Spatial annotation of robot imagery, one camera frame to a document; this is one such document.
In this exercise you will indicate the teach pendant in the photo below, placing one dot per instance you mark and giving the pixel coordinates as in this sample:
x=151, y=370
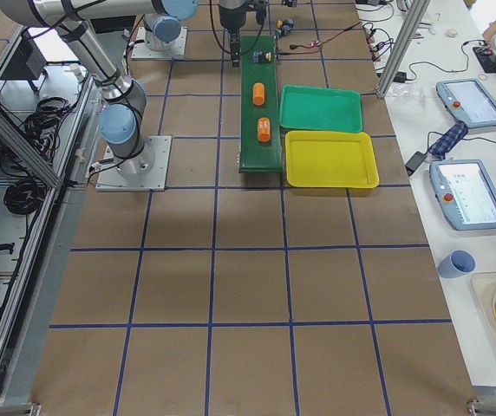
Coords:
x=465, y=192
x=468, y=101

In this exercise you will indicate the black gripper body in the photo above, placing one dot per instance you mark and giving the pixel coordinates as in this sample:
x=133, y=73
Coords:
x=231, y=16

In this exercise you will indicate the black power adapter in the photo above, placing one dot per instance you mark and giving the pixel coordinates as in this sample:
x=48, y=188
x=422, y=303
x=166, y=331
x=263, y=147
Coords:
x=414, y=162

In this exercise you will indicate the plain orange cylinder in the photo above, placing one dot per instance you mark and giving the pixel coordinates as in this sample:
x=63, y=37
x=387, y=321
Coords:
x=258, y=94

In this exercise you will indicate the blue cup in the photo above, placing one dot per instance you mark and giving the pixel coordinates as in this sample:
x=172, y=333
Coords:
x=458, y=263

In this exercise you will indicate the teach pendant far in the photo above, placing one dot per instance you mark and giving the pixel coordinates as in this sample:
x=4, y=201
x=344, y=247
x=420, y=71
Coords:
x=468, y=101

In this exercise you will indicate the orange cylinder labelled 4680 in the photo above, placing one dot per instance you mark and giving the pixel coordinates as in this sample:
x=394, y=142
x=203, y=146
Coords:
x=264, y=129

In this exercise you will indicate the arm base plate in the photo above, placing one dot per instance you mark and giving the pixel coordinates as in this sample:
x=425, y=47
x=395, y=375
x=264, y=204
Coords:
x=146, y=172
x=147, y=47

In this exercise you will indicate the teach pendant near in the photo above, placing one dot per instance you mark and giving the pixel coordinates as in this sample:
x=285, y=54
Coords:
x=465, y=192

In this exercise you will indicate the aluminium frame post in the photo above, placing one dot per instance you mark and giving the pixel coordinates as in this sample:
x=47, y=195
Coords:
x=403, y=39

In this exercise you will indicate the blue checkered cloth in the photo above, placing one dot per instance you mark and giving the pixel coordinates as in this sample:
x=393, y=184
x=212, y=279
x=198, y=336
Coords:
x=448, y=140

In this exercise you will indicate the yellow tray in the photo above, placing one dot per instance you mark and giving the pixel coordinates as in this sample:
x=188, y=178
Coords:
x=329, y=159

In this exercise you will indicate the green conveyor belt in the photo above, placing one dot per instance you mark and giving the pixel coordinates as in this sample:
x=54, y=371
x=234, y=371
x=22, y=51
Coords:
x=257, y=156

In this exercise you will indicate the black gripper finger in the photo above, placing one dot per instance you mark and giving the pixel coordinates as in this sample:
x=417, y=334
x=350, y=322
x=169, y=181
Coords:
x=235, y=45
x=260, y=8

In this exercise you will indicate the green tray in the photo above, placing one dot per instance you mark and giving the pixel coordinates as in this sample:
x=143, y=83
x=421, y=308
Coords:
x=320, y=109

